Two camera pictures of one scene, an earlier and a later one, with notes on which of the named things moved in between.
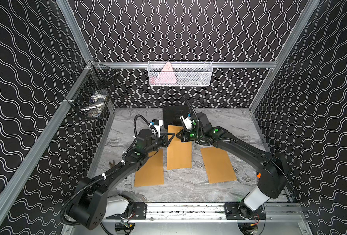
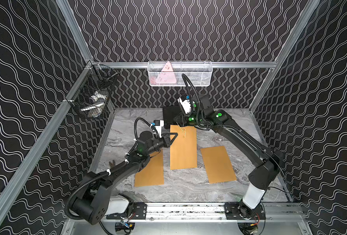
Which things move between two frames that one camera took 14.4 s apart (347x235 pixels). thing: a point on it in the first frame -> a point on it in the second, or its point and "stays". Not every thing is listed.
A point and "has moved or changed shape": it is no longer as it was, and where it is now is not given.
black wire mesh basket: (91, 95) stays
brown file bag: (179, 153) has moved or changed shape
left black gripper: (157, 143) stays
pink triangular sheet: (166, 75) stays
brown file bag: (151, 172) stays
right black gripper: (183, 137) -> (182, 121)
